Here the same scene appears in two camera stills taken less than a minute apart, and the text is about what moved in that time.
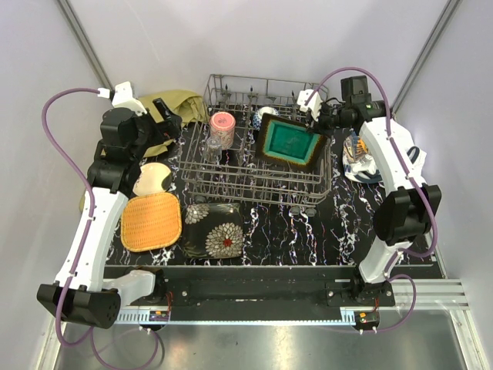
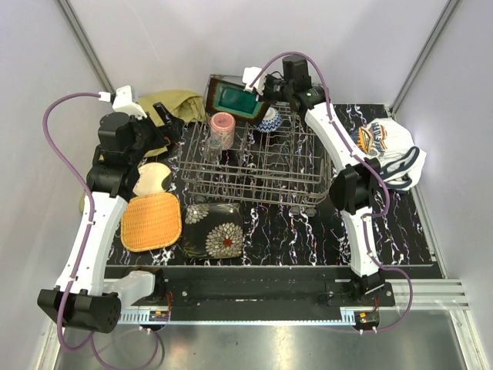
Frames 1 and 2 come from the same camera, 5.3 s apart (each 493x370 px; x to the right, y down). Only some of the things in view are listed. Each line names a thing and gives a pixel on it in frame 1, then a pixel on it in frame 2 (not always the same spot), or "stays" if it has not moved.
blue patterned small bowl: x=257 y=116 → x=270 y=122
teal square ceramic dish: x=287 y=142 → x=230 y=99
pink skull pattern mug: x=222 y=125 stays
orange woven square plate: x=150 y=220 stays
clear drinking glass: x=213 y=150 stays
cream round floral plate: x=150 y=179 stays
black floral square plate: x=212 y=230 stays
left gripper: x=167 y=129 stays
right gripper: x=317 y=126 → x=269 y=79
